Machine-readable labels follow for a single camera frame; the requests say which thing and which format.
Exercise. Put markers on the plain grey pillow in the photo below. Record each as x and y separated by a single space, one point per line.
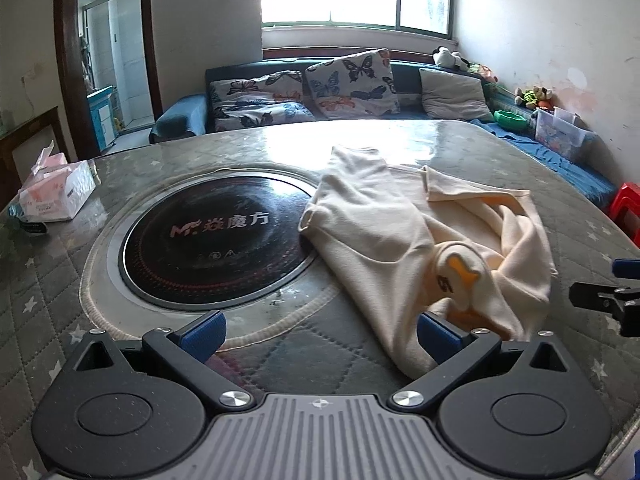
452 92

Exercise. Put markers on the pink white tissue pack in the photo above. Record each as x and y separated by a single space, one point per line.
55 192

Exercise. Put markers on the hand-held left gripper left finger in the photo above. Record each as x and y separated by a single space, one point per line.
205 334

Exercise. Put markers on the panda plush toy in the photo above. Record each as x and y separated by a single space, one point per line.
450 57

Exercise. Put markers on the round black induction cooker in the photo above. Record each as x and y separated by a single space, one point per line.
200 240

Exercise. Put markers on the cream sweater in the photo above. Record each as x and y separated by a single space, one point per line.
370 230

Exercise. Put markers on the dark wooden sideboard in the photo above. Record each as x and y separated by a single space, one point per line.
30 135

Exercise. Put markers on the light blue cabinet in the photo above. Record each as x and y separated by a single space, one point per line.
102 115

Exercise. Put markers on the clear plastic storage box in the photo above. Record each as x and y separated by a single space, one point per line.
562 132

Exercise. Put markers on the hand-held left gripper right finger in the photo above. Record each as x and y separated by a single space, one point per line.
436 336

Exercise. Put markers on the blue sofa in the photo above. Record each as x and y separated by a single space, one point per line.
407 85

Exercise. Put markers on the butterfly print pillow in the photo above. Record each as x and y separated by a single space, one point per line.
255 85
350 82
260 115

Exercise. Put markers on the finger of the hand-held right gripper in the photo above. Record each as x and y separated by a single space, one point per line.
627 267
600 297

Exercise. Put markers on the small colourful plush toy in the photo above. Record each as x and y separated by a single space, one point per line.
484 72

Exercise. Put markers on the green plastic bowl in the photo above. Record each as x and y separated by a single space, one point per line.
510 120

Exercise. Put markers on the red plastic stool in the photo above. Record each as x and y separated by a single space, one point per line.
627 210

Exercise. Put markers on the green brown plush toy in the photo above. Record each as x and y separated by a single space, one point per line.
535 96

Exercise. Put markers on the small dark object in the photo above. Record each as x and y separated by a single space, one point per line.
32 225

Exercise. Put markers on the dark wooden door frame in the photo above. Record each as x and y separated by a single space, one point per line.
150 50

